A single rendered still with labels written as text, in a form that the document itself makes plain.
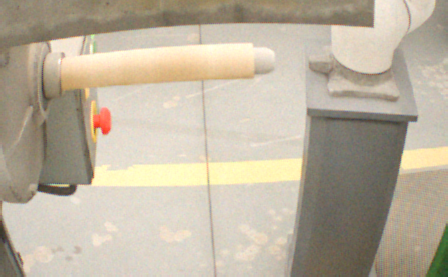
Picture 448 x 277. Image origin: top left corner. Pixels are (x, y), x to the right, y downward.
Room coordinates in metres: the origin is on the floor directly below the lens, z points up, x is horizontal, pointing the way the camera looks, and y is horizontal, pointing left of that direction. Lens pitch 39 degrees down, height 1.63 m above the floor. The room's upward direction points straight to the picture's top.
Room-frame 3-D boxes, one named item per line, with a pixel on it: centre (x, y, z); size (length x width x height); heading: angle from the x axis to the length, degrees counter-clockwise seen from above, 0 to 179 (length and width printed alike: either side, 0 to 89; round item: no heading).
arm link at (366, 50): (1.33, -0.32, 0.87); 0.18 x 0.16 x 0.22; 134
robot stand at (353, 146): (1.32, -0.31, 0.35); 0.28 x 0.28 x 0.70; 86
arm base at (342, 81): (1.32, -0.29, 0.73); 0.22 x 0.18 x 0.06; 86
